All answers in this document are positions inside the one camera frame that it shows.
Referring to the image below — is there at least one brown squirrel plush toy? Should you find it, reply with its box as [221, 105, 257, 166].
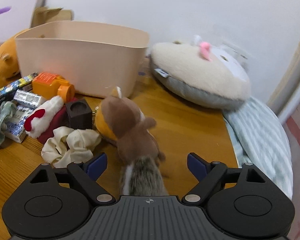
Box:
[95, 87, 168, 196]

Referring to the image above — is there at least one white red plush toy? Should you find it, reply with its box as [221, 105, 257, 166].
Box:
[24, 95, 64, 139]

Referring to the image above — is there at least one blue white tissue pack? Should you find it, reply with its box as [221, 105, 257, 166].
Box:
[5, 105, 34, 143]

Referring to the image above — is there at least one orange plastic bottle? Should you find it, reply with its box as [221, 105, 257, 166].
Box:
[32, 72, 75, 103]

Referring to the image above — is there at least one cream crumpled cloth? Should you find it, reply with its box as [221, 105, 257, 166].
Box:
[41, 126, 101, 168]

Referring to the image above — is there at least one dark brown wooden block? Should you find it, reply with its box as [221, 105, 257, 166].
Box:
[65, 99, 93, 129]

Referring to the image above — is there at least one dark red cloth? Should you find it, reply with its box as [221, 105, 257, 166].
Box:
[37, 105, 69, 145]

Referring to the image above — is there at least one light blue striped blanket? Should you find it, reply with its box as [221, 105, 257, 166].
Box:
[223, 97, 293, 199]

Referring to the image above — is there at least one white blue small box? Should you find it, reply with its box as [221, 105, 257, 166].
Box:
[13, 90, 46, 109]

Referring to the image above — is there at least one cream round plush pillow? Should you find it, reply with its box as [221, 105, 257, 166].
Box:
[150, 35, 251, 111]

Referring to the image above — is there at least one green crumpled cloth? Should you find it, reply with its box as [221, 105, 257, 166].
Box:
[0, 101, 17, 146]

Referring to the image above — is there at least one dark starry long box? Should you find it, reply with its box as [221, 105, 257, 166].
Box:
[0, 73, 38, 103]

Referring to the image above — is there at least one beige plastic storage bin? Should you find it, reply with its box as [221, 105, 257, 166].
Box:
[15, 21, 149, 98]

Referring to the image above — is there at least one orange bear plush toy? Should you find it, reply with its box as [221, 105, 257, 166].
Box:
[0, 29, 27, 79]

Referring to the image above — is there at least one lavender board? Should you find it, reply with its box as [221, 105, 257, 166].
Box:
[0, 0, 45, 43]

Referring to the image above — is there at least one purple pen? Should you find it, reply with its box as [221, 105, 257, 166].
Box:
[0, 6, 12, 19]

